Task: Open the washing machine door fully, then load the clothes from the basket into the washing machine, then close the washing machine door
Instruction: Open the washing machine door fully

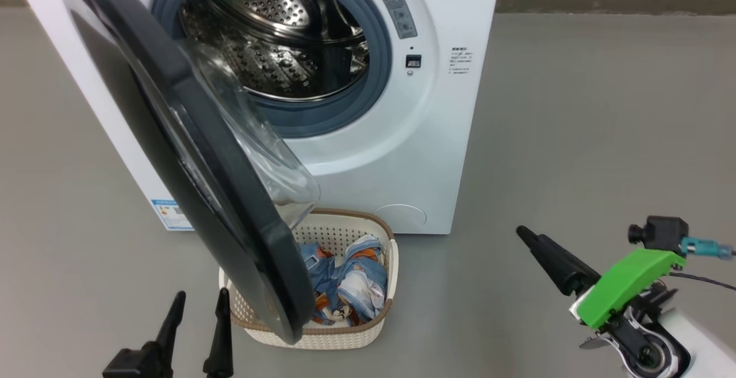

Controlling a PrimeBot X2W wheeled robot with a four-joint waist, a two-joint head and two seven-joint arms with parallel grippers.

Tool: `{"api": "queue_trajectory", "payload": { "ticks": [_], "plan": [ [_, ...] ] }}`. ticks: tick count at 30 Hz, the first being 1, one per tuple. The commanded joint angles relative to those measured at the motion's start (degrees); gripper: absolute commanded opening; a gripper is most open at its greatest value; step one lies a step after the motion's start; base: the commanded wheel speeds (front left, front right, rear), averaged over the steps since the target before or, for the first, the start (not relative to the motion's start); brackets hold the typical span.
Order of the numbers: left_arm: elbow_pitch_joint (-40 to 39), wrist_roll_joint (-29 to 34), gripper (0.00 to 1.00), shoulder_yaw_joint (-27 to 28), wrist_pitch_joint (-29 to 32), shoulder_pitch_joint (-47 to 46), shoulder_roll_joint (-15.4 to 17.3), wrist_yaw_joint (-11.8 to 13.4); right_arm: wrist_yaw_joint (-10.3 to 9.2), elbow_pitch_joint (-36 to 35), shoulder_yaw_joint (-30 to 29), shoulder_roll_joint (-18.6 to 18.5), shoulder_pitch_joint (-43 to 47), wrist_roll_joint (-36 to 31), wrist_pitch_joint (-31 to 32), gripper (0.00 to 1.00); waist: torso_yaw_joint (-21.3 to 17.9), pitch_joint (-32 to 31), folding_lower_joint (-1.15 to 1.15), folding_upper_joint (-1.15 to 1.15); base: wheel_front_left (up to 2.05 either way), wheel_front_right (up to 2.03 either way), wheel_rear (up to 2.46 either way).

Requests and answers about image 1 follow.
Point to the white front-load washing machine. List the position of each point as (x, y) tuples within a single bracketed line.
[(437, 107)]

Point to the blue-grey rubber door gasket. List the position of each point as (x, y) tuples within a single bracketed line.
[(376, 61)]

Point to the blue energy label sticker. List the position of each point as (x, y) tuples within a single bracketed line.
[(169, 216)]

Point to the stainless steel washer drum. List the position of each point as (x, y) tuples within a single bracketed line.
[(276, 44)]

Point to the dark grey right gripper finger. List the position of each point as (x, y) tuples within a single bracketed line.
[(569, 263), (560, 277)]

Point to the blue patterned clothes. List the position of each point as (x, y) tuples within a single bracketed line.
[(356, 286)]

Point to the black door latch socket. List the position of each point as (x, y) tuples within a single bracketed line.
[(413, 61)]

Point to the dark grey round washer door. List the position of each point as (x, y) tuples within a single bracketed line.
[(172, 136)]

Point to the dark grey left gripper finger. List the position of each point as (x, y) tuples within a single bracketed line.
[(221, 338), (167, 338)]

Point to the round white filter cover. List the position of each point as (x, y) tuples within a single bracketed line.
[(401, 218)]

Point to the grey warning sticker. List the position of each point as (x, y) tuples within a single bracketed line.
[(398, 12)]

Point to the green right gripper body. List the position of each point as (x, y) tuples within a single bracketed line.
[(627, 283)]

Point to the cream perforated laundry basket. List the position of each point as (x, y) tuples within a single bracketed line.
[(345, 231)]

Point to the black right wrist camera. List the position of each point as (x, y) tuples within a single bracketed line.
[(664, 233)]

